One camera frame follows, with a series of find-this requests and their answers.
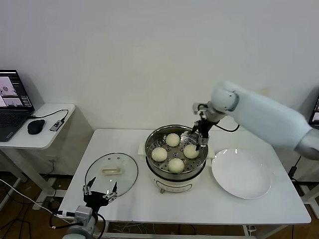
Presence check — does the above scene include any steel steamer basket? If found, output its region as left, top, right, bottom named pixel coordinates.
left=137, top=124, right=214, bottom=175

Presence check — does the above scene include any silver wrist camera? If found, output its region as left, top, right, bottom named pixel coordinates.
left=192, top=103, right=208, bottom=116
left=75, top=206, right=93, bottom=224

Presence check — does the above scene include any black usb cable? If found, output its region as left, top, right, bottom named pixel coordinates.
left=28, top=109, right=70, bottom=122

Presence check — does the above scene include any black open laptop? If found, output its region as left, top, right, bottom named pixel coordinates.
left=0, top=69, right=35, bottom=142

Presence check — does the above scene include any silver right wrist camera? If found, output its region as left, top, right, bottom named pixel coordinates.
left=192, top=103, right=208, bottom=116

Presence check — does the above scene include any white side table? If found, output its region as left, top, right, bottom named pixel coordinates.
left=0, top=103, right=93, bottom=204

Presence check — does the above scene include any white main table frame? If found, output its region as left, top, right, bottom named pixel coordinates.
left=96, top=221, right=257, bottom=239

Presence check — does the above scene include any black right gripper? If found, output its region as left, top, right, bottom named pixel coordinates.
left=191, top=119, right=213, bottom=151

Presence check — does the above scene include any glass pot lid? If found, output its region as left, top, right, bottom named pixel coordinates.
left=84, top=152, right=139, bottom=200

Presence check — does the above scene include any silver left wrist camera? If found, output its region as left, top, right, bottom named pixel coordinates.
left=75, top=206, right=93, bottom=224

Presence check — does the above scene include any white round plate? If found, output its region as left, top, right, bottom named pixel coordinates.
left=211, top=148, right=272, bottom=199

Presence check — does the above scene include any white steamed baozi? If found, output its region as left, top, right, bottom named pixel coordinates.
left=168, top=158, right=185, bottom=174
left=165, top=133, right=180, bottom=147
left=151, top=147, right=168, bottom=162
left=183, top=144, right=200, bottom=159

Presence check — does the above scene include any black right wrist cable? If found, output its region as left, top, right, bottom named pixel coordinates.
left=215, top=123, right=240, bottom=132

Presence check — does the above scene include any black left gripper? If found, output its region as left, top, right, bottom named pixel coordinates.
left=82, top=177, right=119, bottom=215

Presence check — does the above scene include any white floor cable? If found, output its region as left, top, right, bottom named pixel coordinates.
left=0, top=178, right=63, bottom=217

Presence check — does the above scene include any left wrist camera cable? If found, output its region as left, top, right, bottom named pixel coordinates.
left=49, top=210, right=77, bottom=230

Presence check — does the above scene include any grey usb hub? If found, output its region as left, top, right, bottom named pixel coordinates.
left=49, top=120, right=64, bottom=132

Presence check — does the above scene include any black computer mouse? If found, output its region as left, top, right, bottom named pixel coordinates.
left=26, top=119, right=46, bottom=135

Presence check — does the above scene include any dark laptop with lit screen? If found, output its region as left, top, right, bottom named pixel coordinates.
left=309, top=96, right=319, bottom=125

